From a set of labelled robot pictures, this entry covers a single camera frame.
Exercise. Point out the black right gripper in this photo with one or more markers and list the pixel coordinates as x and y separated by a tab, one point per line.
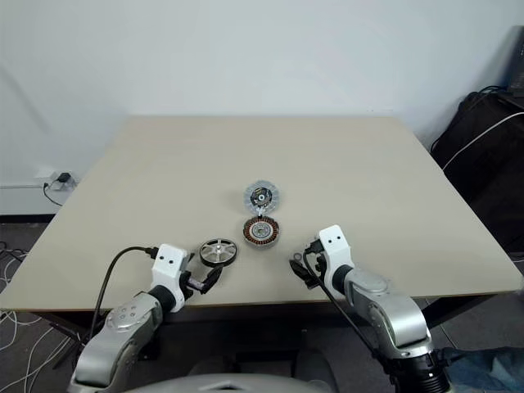
314	256

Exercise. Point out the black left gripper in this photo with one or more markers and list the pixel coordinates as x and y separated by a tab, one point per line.
192	283

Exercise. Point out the black spoked rotor wheel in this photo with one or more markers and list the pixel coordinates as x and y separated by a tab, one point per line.
219	250

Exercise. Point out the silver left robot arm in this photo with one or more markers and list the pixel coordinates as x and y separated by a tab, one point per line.
123	323

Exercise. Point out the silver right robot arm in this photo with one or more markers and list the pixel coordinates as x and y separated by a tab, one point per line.
385	303

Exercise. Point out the copper wound motor stator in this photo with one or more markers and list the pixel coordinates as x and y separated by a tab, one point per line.
249	233

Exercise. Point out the silver motor housing circuit board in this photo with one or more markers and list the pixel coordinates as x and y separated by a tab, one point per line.
271	196

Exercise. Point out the grey robot torso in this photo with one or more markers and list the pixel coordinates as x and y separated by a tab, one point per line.
245	382

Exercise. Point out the black power adapter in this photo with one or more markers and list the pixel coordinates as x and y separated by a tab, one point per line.
64	177

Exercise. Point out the bystander person body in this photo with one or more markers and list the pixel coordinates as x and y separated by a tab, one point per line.
483	370

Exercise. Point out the large black bag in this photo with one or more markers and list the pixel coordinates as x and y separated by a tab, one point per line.
483	163

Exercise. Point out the dark monitor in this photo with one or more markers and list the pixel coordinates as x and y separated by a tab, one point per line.
513	61

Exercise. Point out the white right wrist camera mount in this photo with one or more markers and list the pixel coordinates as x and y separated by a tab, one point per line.
337	245

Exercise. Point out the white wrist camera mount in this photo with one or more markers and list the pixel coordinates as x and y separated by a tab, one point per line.
168	262
337	245

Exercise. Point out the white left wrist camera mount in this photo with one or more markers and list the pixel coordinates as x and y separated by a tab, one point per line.
168	262

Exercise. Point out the black table frame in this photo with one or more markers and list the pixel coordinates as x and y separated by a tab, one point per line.
61	321

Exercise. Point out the white wall socket box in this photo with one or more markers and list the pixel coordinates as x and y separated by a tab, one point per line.
51	175

